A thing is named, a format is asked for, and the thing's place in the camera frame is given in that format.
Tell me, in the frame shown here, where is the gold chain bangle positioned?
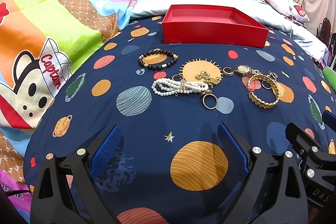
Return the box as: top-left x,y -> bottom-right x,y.
246,73 -> 280,109

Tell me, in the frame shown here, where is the gold wristwatch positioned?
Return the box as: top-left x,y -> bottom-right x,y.
234,65 -> 262,77

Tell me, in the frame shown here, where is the gold ring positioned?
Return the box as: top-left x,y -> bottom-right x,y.
200,90 -> 219,110

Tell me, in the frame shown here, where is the gold chain necklace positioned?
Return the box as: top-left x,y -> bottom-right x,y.
194,69 -> 223,88

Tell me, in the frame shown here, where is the small gold hoop earring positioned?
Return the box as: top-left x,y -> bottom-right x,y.
171,74 -> 184,81

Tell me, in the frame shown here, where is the white pearl necklace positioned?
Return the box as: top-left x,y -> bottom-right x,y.
151,77 -> 210,97

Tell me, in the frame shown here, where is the dark bead bracelet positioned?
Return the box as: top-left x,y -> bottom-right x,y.
138,48 -> 180,71

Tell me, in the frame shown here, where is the green plush toy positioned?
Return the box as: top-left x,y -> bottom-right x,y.
322,67 -> 336,93

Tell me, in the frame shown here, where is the dark wooden chair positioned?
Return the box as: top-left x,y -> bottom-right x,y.
317,18 -> 335,52

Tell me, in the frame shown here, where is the navy planet print bedsheet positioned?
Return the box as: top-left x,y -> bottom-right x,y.
24,19 -> 335,223

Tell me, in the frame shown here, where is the pink cartoon plush pillow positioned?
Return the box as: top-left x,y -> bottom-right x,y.
265,0 -> 310,24

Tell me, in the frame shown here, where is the red cardboard box tray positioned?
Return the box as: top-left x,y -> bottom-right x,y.
162,5 -> 268,48

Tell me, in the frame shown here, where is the colourful monkey cartoon blanket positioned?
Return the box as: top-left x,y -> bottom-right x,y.
1,0 -> 137,223

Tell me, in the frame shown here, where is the light blue pillow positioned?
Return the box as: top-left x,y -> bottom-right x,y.
131,0 -> 329,62

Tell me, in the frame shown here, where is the white charging cable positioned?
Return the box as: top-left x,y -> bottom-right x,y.
286,0 -> 302,38

